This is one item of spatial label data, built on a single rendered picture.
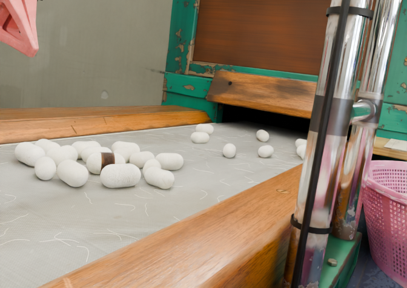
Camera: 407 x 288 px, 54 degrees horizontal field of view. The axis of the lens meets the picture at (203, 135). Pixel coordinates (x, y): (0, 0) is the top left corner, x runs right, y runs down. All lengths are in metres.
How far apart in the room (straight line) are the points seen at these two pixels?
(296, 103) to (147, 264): 0.62
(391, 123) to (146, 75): 1.41
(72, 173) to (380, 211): 0.30
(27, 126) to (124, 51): 1.56
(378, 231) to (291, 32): 0.52
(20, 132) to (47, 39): 1.92
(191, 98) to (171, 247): 0.75
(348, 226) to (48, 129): 0.39
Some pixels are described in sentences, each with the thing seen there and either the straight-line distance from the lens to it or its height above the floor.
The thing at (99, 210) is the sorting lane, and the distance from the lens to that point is 0.32.
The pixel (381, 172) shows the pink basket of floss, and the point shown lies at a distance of 0.57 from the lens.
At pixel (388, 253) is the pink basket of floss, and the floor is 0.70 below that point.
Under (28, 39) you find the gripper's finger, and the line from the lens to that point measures 0.49.
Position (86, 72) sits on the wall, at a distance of 2.24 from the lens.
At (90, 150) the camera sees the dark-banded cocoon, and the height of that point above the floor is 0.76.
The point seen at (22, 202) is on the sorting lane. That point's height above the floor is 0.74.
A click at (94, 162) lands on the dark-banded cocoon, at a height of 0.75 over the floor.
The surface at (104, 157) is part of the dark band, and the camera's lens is 0.41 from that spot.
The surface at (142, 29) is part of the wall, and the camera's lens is 2.03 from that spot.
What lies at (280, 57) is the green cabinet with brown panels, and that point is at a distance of 0.87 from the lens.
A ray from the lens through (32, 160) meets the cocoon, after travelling 0.42.
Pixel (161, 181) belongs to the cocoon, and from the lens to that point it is 0.38.
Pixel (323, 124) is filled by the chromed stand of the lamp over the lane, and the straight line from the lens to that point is 0.24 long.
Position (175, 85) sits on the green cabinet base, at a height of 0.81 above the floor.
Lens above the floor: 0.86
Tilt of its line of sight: 9 degrees down
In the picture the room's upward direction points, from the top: 7 degrees clockwise
